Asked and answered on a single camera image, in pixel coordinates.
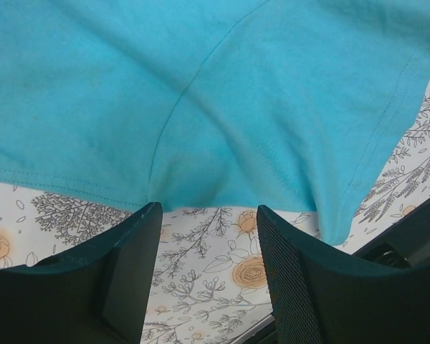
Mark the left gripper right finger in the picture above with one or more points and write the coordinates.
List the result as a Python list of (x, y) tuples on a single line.
[(320, 294)]

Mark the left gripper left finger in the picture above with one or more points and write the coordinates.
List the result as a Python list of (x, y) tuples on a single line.
[(96, 292)]

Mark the turquoise t shirt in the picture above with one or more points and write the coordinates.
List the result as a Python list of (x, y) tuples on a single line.
[(296, 105)]

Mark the floral table mat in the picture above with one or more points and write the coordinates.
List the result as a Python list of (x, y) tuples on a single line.
[(209, 285)]

